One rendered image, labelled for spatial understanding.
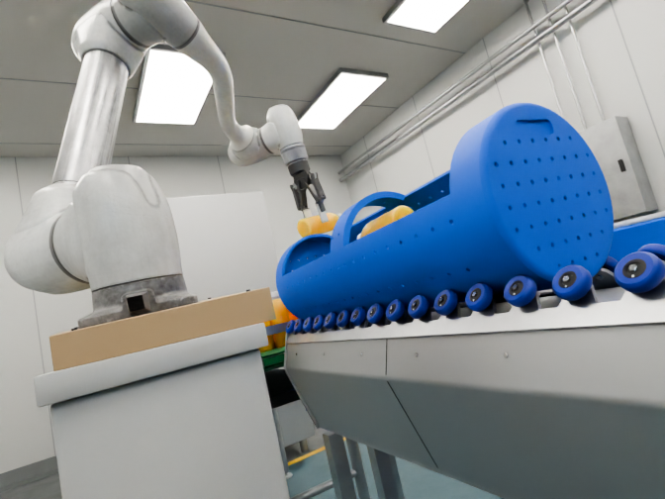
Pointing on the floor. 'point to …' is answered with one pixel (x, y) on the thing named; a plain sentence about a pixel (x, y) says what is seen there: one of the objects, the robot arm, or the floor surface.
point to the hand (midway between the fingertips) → (316, 217)
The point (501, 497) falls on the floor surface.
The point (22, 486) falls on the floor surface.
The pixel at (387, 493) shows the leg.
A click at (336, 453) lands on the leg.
